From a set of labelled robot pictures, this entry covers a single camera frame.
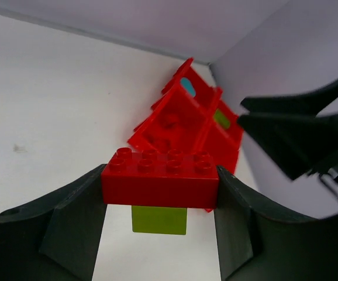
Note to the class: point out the red lego brick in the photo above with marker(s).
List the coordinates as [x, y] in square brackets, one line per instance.
[153, 179]

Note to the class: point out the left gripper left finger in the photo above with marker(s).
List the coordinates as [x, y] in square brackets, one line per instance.
[56, 236]

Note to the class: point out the large blue lego brick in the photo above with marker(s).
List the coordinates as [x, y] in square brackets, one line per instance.
[187, 86]

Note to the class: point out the red divided container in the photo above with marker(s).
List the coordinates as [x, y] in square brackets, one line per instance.
[180, 121]

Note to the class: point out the green lego brick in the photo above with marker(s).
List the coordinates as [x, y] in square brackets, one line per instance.
[159, 220]
[220, 118]

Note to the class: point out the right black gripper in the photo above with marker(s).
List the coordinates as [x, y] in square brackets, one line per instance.
[298, 144]

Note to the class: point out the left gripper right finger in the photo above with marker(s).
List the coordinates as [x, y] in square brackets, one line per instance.
[259, 239]

